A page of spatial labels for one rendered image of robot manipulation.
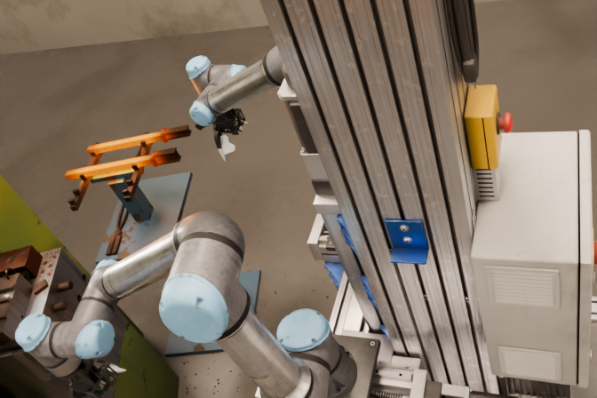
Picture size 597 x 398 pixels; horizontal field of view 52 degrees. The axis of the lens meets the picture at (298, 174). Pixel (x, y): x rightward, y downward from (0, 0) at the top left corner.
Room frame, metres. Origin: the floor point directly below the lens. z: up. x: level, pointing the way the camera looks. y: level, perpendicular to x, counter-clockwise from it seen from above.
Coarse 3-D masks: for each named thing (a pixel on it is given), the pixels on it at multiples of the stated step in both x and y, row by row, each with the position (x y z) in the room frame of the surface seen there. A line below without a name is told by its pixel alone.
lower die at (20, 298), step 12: (12, 276) 1.42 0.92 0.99; (0, 288) 1.39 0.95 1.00; (24, 288) 1.40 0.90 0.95; (0, 300) 1.34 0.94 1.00; (12, 300) 1.34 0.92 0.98; (24, 300) 1.37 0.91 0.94; (0, 312) 1.30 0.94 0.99; (12, 312) 1.31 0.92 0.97; (24, 312) 1.33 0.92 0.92; (0, 324) 1.27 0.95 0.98; (12, 324) 1.28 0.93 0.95; (0, 336) 1.24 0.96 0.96; (12, 336) 1.25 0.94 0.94
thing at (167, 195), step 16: (176, 176) 1.95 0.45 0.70; (192, 176) 1.93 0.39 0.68; (144, 192) 1.94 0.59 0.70; (160, 192) 1.90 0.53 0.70; (176, 192) 1.86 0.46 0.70; (160, 208) 1.81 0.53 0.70; (176, 208) 1.77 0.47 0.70; (112, 224) 1.83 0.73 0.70; (128, 224) 1.79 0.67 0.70; (144, 224) 1.76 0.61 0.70; (160, 224) 1.72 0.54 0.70; (128, 240) 1.71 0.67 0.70; (144, 240) 1.67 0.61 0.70; (112, 256) 1.66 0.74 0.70
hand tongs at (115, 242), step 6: (120, 210) 1.88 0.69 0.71; (126, 210) 1.86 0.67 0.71; (120, 216) 1.85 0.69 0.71; (126, 216) 1.83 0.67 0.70; (120, 228) 1.78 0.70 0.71; (114, 234) 1.76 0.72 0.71; (120, 234) 1.75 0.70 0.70; (114, 240) 1.73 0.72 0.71; (120, 240) 1.72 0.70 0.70; (108, 246) 1.71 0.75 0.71; (114, 246) 1.69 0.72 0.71; (108, 252) 1.67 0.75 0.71; (114, 252) 1.66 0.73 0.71
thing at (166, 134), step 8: (176, 128) 1.85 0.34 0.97; (184, 128) 1.83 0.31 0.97; (136, 136) 1.91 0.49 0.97; (144, 136) 1.89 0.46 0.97; (152, 136) 1.87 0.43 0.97; (160, 136) 1.84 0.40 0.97; (168, 136) 1.85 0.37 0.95; (176, 136) 1.83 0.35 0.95; (184, 136) 1.82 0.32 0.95; (104, 144) 1.94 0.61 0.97; (112, 144) 1.92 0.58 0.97; (120, 144) 1.90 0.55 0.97; (128, 144) 1.89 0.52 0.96; (136, 144) 1.88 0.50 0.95; (88, 152) 1.95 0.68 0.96; (96, 152) 1.94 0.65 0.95
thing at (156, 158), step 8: (160, 152) 1.74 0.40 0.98; (168, 152) 1.72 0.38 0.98; (176, 152) 1.72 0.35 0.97; (120, 160) 1.81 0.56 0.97; (128, 160) 1.79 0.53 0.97; (136, 160) 1.77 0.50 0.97; (144, 160) 1.75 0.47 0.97; (152, 160) 1.72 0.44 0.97; (160, 160) 1.73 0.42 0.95; (168, 160) 1.73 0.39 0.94; (176, 160) 1.71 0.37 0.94; (80, 168) 1.86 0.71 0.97; (88, 168) 1.84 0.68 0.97; (96, 168) 1.82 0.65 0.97; (104, 168) 1.80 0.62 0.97; (112, 168) 1.79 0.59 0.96; (120, 168) 1.78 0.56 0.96; (128, 168) 1.77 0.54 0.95; (72, 176) 1.84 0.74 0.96; (88, 176) 1.82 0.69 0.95
